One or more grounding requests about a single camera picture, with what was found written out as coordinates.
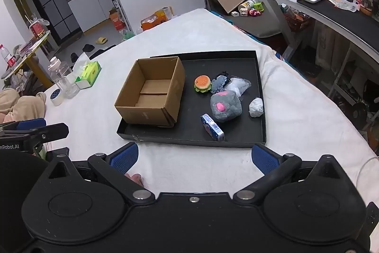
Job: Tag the black chair back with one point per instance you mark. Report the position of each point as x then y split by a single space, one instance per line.
100 52

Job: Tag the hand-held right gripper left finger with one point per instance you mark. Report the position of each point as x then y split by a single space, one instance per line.
124 156

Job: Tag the person's beige trouser leg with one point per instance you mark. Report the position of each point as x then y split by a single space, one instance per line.
20 106

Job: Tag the orange cardboard carton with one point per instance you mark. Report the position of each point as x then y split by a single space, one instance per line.
117 20

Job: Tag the brown cardboard box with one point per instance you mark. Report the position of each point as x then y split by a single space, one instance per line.
170 93

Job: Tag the orange shopping bag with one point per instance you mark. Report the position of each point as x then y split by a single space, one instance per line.
155 20

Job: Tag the red label water bottle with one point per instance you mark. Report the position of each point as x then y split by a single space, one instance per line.
7 57

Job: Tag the white paper cup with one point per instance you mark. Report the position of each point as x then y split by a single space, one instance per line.
247 2

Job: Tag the black slipper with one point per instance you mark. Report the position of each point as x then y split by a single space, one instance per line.
88 48
74 57

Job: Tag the white tape roll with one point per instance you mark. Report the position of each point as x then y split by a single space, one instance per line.
56 97

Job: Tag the red instant noodle cup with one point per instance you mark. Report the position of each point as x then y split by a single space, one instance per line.
37 29

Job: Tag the yellow round side table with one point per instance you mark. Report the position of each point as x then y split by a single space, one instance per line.
32 48

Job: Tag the panda figurine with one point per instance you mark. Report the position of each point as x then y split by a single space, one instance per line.
367 2

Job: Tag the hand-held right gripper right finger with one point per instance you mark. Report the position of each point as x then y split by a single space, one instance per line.
265 159

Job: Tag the red storage basket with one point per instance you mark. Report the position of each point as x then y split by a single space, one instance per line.
297 20

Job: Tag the yellow slipper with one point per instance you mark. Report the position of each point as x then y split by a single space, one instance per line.
101 40

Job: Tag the green plastic bag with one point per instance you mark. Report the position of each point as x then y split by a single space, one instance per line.
128 35

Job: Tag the black bench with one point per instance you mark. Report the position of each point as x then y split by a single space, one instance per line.
257 24

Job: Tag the small white toy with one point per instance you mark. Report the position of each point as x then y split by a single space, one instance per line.
235 14

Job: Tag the burger squishy toy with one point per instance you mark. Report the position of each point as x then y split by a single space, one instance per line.
202 84

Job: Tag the dark blue beaded pouch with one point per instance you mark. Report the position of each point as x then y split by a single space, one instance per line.
218 82

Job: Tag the black topped desk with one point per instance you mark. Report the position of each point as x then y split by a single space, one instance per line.
343 17

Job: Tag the white crumpled soft ball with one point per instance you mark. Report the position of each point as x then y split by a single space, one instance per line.
256 107

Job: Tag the pink toy figure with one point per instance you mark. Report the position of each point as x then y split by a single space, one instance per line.
254 12

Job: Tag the green tissue box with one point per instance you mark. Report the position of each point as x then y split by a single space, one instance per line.
88 75

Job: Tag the grey plush with pink spots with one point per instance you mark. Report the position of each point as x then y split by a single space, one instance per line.
226 109

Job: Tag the clear plastic water jug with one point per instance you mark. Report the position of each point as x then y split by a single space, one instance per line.
62 81

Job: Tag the black shallow tray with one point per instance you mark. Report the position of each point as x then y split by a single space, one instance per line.
237 131

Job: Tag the clear bag of white beads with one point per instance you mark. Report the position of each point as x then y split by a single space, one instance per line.
239 85

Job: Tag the blue white small carton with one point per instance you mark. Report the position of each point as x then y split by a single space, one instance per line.
211 127

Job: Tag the green toy block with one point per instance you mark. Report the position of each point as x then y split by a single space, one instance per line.
258 6

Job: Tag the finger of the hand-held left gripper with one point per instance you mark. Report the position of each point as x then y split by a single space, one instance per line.
51 131
31 123

